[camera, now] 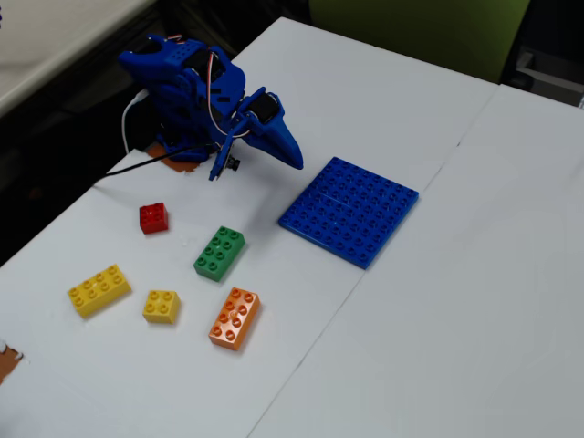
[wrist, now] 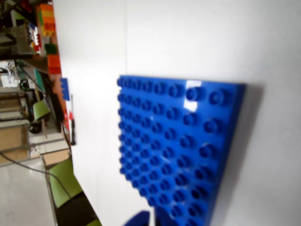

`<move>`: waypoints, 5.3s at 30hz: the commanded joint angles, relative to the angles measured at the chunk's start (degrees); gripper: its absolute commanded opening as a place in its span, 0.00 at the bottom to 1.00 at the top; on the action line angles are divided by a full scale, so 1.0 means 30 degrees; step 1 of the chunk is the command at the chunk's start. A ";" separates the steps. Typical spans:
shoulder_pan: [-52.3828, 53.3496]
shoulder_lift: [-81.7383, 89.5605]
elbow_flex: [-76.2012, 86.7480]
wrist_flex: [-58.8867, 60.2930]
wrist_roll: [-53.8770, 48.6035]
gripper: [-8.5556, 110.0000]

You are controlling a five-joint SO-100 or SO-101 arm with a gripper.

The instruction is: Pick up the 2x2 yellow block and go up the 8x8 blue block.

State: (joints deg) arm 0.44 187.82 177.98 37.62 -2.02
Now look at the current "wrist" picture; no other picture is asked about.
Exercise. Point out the green translucent block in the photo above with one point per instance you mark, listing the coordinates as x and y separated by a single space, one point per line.
51 49

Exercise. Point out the orange yellow block stack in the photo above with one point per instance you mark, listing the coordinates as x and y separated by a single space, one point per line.
48 20

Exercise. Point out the small blue block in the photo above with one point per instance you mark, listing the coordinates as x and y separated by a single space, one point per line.
65 89

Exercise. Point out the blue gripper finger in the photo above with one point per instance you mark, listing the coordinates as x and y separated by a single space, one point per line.
138 220
161 220

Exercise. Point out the red white block pile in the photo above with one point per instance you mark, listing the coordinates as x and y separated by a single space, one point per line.
35 38

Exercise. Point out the blue 8x8 baseplate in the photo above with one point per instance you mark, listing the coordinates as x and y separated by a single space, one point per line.
178 141

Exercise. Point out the green chair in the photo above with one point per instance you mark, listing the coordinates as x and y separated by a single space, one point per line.
62 181
41 110

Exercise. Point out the orange red block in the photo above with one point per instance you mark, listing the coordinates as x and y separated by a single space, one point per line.
54 64

